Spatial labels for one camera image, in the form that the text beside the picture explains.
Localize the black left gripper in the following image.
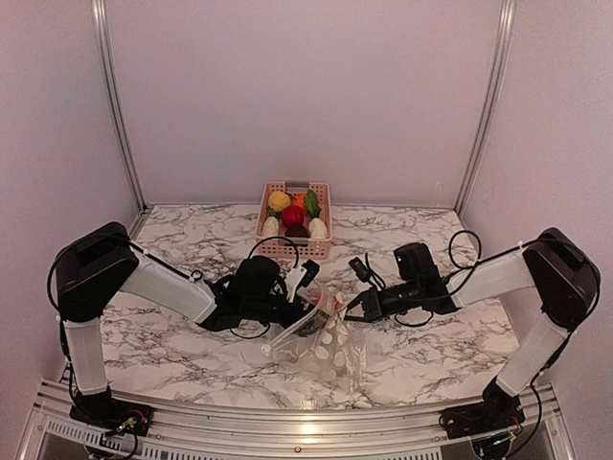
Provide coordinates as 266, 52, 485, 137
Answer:
243, 295, 334, 338

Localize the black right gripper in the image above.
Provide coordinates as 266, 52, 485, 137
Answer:
338, 279, 422, 322

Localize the clear zip top bag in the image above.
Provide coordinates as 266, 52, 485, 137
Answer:
261, 283, 366, 392

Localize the dark purple fake beet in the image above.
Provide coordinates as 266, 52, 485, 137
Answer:
285, 225, 309, 239

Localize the red fake apple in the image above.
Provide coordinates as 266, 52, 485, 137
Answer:
281, 205, 305, 228

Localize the yellow fake lemon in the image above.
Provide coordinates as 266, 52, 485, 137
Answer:
267, 190, 292, 213

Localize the orange fake orange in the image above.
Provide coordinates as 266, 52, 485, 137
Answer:
291, 194, 307, 208

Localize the green fake leafy vegetable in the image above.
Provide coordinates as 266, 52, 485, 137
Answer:
304, 190, 321, 219

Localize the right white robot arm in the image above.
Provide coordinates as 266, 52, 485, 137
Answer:
347, 227, 602, 429

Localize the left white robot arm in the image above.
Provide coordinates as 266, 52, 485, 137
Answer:
46, 221, 320, 429

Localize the pink plastic basket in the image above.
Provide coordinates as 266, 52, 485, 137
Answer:
256, 181, 332, 260

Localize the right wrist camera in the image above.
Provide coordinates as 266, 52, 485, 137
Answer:
349, 255, 386, 290

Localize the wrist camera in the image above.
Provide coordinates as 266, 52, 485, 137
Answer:
284, 260, 320, 303
349, 255, 386, 290

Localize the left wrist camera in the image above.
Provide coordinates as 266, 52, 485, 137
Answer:
284, 260, 320, 303

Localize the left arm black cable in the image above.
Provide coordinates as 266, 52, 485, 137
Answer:
229, 234, 303, 339

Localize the front aluminium rail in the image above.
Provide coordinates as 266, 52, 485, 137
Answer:
18, 387, 576, 460

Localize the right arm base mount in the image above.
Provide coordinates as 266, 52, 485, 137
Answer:
439, 402, 526, 439

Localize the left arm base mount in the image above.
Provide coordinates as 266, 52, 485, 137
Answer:
70, 398, 154, 436

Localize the right aluminium frame post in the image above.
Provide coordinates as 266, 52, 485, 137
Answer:
454, 0, 517, 217

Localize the aluminium frame post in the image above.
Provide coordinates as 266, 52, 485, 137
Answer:
91, 0, 148, 213
454, 0, 517, 217

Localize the left aluminium frame post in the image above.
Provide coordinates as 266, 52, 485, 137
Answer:
91, 0, 148, 213

